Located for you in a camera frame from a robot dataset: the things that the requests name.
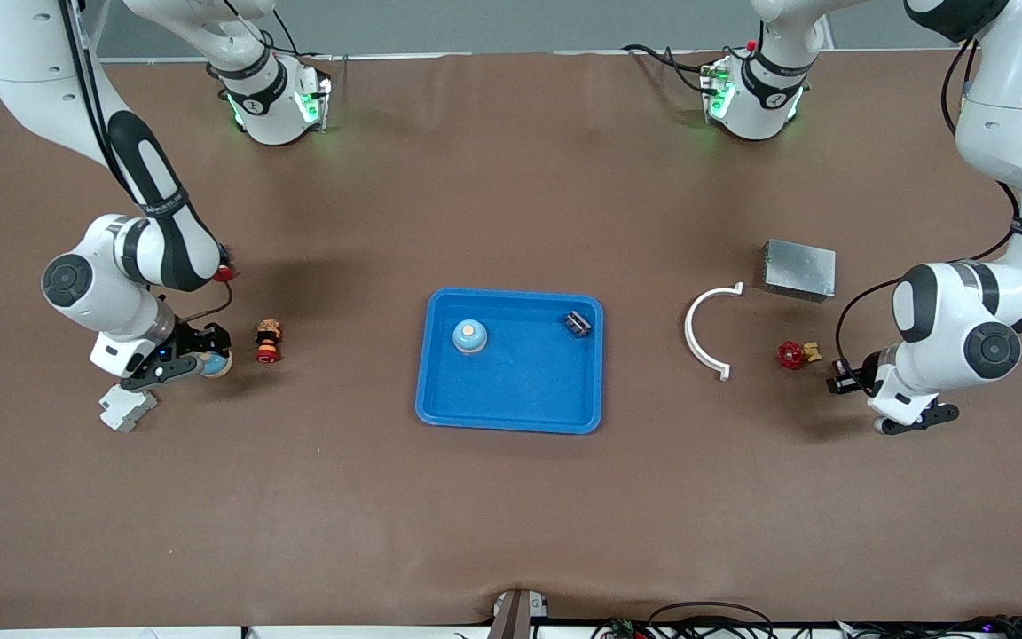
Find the silver metal power supply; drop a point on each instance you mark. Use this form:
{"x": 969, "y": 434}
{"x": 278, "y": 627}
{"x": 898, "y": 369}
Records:
{"x": 799, "y": 269}

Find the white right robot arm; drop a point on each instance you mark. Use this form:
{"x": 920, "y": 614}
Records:
{"x": 23, "y": 53}

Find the printed dark electrolytic capacitor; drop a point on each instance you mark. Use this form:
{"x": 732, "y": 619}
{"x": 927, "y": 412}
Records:
{"x": 577, "y": 325}

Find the white half-round pipe clamp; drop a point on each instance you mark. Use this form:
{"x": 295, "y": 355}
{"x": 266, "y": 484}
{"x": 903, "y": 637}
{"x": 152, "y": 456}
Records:
{"x": 689, "y": 330}

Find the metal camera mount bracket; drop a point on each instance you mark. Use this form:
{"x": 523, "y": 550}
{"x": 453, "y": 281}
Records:
{"x": 515, "y": 617}

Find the red yellow push button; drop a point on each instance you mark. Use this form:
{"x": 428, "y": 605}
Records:
{"x": 268, "y": 342}

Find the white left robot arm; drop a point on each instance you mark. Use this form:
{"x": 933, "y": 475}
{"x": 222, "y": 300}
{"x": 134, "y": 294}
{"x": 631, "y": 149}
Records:
{"x": 1008, "y": 106}

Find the blue desk bell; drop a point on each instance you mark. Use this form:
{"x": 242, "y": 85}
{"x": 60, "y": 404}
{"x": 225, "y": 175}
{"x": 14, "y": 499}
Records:
{"x": 469, "y": 337}
{"x": 216, "y": 366}

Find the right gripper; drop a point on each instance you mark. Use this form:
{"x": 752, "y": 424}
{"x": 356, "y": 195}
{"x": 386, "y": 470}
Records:
{"x": 191, "y": 340}

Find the red emergency stop button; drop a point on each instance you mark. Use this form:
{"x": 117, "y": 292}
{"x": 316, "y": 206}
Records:
{"x": 225, "y": 273}

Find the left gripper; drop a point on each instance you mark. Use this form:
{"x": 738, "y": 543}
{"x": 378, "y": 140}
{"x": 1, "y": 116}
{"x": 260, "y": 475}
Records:
{"x": 859, "y": 373}

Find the white circuit breaker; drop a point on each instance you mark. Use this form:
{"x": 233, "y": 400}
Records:
{"x": 128, "y": 408}

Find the blue plastic tray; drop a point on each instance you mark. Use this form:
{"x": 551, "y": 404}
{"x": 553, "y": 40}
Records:
{"x": 511, "y": 382}

